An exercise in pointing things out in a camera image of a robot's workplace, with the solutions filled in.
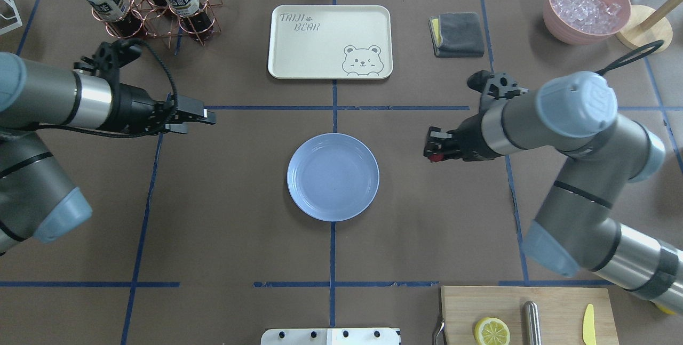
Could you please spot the grey yellow folded cloth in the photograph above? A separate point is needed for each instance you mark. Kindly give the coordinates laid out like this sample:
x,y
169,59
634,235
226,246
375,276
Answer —
x,y
456,35

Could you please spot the yellow plastic knife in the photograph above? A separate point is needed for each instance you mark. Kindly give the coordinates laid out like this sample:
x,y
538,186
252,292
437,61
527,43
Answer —
x,y
588,325

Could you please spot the blue plate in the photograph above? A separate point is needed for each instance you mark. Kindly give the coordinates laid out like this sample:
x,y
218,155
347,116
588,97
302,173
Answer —
x,y
333,177

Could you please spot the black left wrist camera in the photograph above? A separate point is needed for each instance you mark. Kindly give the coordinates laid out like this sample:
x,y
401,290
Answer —
x,y
109,57

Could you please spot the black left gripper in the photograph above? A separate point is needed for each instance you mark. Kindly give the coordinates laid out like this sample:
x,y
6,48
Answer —
x,y
132,109

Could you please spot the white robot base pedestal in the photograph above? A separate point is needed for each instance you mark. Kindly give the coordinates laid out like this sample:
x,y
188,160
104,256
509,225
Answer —
x,y
353,335

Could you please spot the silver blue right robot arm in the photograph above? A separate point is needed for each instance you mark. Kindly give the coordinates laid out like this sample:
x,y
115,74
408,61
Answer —
x,y
223,214

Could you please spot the steel muddler black tip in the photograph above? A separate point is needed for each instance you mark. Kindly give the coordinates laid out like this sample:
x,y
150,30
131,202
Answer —
x,y
532,320

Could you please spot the lemon half slice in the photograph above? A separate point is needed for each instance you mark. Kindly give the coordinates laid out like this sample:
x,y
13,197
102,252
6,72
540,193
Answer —
x,y
491,330

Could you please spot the tea bottle left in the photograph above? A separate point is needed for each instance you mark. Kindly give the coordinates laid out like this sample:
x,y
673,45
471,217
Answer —
x,y
118,15

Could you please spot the yellow lemon rear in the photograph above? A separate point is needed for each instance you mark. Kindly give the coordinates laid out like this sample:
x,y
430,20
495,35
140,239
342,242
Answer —
x,y
665,310

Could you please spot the copper wire bottle rack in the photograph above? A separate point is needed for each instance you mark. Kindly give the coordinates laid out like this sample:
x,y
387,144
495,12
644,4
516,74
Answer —
x,y
154,19

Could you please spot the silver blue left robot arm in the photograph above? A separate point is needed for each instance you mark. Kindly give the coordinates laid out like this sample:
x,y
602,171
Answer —
x,y
39,198

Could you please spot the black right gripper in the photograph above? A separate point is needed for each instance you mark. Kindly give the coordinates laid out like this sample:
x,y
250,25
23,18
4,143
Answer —
x,y
469,142

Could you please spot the white wire cup rack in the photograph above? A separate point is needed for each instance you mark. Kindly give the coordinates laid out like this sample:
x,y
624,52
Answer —
x,y
10,16

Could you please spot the red strawberry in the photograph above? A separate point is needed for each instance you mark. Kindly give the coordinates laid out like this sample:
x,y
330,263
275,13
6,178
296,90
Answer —
x,y
436,158

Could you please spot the pink bowl with ice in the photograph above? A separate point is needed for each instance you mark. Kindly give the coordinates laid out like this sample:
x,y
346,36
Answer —
x,y
585,22

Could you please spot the cream bear tray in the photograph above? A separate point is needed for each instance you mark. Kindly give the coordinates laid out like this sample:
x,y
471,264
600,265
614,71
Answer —
x,y
330,42

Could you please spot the wooden stand round base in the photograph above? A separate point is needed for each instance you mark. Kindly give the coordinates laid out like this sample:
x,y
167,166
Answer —
x,y
647,24

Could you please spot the wooden cutting board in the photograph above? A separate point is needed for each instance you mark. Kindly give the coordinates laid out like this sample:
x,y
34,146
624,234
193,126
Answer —
x,y
556,313

